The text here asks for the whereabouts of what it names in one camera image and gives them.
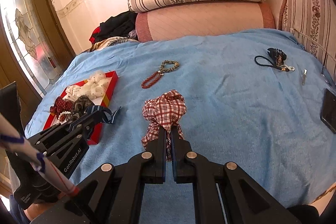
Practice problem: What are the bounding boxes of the large white pearl bracelet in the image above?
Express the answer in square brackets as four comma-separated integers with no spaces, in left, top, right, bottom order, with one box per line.
[57,110,73,123]

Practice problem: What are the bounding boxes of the grey brown velvet scrunchie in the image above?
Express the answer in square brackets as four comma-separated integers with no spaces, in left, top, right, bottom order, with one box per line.
[72,96,94,116]

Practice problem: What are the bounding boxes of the blue striped watch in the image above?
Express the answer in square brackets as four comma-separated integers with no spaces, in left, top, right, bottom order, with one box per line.
[85,105,121,124]

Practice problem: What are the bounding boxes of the red bead bracelet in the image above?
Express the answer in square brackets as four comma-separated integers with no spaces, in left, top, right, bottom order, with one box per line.
[140,71,161,90]

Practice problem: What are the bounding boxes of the red white plaid scrunchie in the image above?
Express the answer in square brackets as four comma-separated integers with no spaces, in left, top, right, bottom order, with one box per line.
[141,89,187,161]

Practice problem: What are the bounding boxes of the leopard braided bracelet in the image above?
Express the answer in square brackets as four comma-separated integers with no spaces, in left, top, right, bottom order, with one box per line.
[158,60,181,76]

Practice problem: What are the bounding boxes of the white cherry print scrunchie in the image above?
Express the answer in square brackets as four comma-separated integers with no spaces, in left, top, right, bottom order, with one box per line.
[63,85,90,102]

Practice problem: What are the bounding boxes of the blue bed blanket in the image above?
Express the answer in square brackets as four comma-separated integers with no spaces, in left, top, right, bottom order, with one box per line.
[25,29,335,207]

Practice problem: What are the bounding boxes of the patterned beige fabric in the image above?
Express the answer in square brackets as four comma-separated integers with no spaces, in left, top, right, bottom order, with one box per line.
[85,36,138,52]

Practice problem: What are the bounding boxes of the black smartphone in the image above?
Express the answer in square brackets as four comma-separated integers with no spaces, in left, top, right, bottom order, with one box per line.
[320,89,336,134]

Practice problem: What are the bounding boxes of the pile of dark clothes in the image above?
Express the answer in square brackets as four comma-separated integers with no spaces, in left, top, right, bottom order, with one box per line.
[89,11,137,44]

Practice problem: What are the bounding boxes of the glass panel door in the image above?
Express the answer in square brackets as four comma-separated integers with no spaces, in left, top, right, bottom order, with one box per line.
[1,0,63,97]

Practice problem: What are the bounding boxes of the black hair claw clip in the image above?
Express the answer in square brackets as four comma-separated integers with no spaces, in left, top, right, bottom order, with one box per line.
[267,48,287,67]

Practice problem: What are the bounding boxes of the silver hair clip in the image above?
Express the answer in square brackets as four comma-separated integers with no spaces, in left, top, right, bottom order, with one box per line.
[301,69,307,86]

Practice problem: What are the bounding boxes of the pink bolster cushion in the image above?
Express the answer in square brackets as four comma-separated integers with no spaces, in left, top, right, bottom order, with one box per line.
[135,1,275,43]

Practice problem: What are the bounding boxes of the striped floral side cushion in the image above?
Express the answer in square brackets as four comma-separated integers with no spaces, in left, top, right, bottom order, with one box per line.
[281,0,335,80]

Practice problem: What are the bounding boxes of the white cable with blue tape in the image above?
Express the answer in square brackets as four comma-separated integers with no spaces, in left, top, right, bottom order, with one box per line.
[0,113,81,197]

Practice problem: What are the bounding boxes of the black cord hair loop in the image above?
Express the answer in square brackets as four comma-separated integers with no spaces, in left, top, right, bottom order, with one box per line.
[254,55,290,72]

